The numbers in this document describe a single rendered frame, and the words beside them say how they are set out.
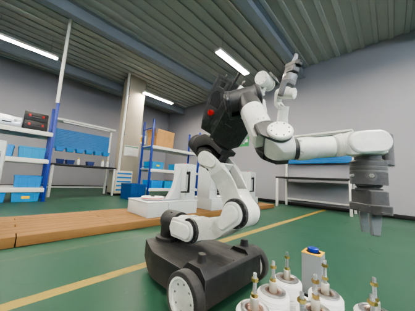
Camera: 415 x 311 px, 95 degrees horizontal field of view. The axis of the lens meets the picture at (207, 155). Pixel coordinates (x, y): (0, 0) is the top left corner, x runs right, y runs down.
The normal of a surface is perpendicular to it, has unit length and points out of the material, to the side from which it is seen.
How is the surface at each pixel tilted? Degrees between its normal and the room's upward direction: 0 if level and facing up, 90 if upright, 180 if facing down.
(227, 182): 90
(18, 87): 90
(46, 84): 90
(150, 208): 90
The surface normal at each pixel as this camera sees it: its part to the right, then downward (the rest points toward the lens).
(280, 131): -0.13, -0.64
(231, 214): -0.69, -0.13
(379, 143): -0.12, -0.13
